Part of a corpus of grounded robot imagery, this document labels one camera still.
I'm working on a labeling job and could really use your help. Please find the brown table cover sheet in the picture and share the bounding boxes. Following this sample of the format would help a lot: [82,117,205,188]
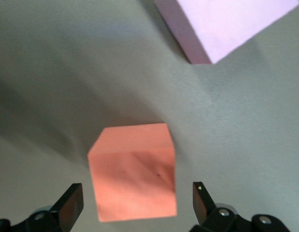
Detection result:
[0,0,299,232]

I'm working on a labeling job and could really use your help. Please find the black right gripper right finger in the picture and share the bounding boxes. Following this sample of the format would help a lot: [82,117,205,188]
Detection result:
[192,181,292,232]

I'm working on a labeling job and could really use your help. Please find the orange foam cube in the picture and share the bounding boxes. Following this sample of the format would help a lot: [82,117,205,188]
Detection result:
[87,122,178,222]

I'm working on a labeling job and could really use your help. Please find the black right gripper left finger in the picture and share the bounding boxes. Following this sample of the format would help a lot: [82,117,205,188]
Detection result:
[0,183,84,232]

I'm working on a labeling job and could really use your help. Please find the pink foam cube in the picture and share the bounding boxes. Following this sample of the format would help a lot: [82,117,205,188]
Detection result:
[153,0,299,65]

